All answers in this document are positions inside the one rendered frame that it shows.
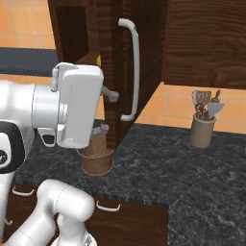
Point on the brown round basket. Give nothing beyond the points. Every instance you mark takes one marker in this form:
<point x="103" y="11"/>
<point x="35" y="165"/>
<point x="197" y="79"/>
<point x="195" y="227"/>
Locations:
<point x="96" y="160"/>

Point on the dark wood drawer front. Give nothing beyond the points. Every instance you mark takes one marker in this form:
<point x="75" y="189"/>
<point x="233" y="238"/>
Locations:
<point x="19" y="208"/>
<point x="134" y="224"/>

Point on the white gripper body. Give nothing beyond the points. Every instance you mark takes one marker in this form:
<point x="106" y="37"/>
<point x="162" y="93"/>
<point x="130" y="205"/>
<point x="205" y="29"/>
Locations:
<point x="80" y="105"/>

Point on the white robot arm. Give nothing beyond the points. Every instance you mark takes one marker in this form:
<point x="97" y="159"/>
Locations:
<point x="19" y="102"/>

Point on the dark wood closed cabinet door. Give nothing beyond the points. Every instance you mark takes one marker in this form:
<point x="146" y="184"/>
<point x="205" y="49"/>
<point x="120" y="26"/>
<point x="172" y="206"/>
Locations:
<point x="205" y="41"/>

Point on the grey flat spatula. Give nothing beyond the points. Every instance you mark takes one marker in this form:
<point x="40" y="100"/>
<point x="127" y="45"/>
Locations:
<point x="215" y="109"/>

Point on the grey slotted spatula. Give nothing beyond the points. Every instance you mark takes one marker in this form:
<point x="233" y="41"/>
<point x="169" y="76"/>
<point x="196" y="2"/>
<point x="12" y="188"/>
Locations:
<point x="201" y="96"/>

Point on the beige utensil pot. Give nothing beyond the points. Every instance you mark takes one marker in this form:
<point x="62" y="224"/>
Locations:
<point x="201" y="133"/>

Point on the dark wood wall cabinet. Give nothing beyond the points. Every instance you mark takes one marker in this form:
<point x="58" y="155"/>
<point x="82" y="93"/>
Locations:
<point x="70" y="29"/>

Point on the yellow bread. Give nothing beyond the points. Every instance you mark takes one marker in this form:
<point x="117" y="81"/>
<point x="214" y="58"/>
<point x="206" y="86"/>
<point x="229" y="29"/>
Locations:
<point x="99" y="60"/>

